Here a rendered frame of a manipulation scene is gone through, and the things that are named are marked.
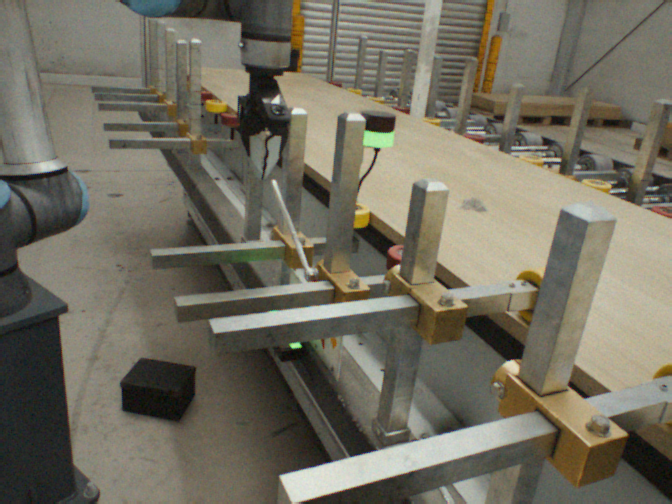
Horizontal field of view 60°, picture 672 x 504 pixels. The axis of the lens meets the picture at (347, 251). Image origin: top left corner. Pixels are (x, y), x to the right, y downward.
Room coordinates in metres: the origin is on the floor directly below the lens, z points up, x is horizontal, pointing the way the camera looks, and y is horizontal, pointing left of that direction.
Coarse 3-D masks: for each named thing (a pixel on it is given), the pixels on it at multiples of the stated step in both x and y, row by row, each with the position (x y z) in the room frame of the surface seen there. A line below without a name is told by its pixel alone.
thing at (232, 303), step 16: (256, 288) 0.86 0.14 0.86; (272, 288) 0.86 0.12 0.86; (288, 288) 0.87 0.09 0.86; (304, 288) 0.88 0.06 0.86; (320, 288) 0.88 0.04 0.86; (176, 304) 0.78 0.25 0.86; (192, 304) 0.78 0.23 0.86; (208, 304) 0.79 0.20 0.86; (224, 304) 0.80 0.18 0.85; (240, 304) 0.82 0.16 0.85; (256, 304) 0.83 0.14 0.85; (272, 304) 0.84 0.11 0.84; (288, 304) 0.85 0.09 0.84; (304, 304) 0.87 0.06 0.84; (320, 304) 0.88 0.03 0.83; (192, 320) 0.78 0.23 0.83
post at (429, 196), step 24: (432, 192) 0.71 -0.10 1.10; (408, 216) 0.73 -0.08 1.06; (432, 216) 0.71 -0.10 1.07; (408, 240) 0.73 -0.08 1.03; (432, 240) 0.72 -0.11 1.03; (408, 264) 0.72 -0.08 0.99; (432, 264) 0.72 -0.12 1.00; (408, 336) 0.71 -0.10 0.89; (408, 360) 0.71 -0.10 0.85; (384, 384) 0.73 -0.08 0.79; (408, 384) 0.72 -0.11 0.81; (384, 408) 0.72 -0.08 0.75; (408, 408) 0.72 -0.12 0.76
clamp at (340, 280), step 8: (320, 264) 0.96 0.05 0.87; (320, 272) 0.95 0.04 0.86; (328, 272) 0.93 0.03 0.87; (336, 272) 0.93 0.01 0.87; (344, 272) 0.94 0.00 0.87; (352, 272) 0.94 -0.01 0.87; (320, 280) 0.95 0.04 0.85; (328, 280) 0.92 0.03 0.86; (336, 280) 0.90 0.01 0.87; (344, 280) 0.90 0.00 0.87; (360, 280) 0.91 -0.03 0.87; (336, 288) 0.89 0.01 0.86; (344, 288) 0.87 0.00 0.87; (360, 288) 0.88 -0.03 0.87; (368, 288) 0.88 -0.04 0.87; (336, 296) 0.88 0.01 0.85; (344, 296) 0.86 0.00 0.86; (352, 296) 0.87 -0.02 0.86; (360, 296) 0.87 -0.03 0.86; (368, 296) 0.88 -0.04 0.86
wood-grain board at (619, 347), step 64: (320, 128) 2.04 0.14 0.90; (384, 192) 1.35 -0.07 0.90; (512, 192) 1.48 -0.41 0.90; (576, 192) 1.56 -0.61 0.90; (448, 256) 0.99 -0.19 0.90; (512, 256) 1.03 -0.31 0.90; (640, 256) 1.11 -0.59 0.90; (512, 320) 0.78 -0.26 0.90; (640, 320) 0.82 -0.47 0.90; (576, 384) 0.66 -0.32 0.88
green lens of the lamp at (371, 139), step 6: (366, 132) 0.95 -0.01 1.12; (372, 132) 0.94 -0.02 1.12; (366, 138) 0.95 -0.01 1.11; (372, 138) 0.94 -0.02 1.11; (378, 138) 0.94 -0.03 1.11; (384, 138) 0.95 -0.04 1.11; (390, 138) 0.96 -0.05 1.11; (366, 144) 0.95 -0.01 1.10; (372, 144) 0.94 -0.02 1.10; (378, 144) 0.94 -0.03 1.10; (384, 144) 0.95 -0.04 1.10; (390, 144) 0.96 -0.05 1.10
